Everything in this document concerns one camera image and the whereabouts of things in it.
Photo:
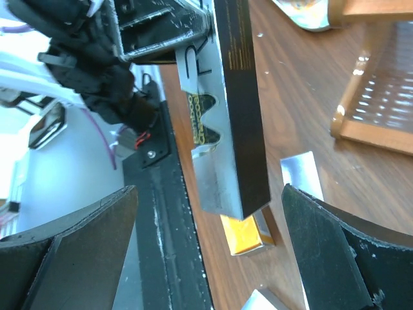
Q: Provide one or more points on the wooden three-tier shelf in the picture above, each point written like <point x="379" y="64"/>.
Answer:
<point x="376" y="106"/>

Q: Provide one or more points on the silver toothpaste box tilted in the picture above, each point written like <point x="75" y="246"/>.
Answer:
<point x="263" y="299"/>

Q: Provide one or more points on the silver R&O charcoal toothpaste box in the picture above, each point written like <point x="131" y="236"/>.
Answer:
<point x="231" y="173"/>

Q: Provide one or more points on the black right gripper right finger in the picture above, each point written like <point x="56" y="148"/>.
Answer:
<point x="346" y="262"/>

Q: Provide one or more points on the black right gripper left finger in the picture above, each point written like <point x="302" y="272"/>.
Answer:
<point x="73" y="262"/>

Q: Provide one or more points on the orange toothpaste box front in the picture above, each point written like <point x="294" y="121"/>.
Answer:
<point x="248" y="236"/>

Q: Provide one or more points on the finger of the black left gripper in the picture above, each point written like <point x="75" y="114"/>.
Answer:
<point x="145" y="29"/>

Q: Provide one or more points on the floral serving tray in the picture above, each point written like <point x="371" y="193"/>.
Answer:
<point x="308" y="15"/>

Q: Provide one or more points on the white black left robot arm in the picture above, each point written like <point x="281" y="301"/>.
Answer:
<point x="93" y="45"/>

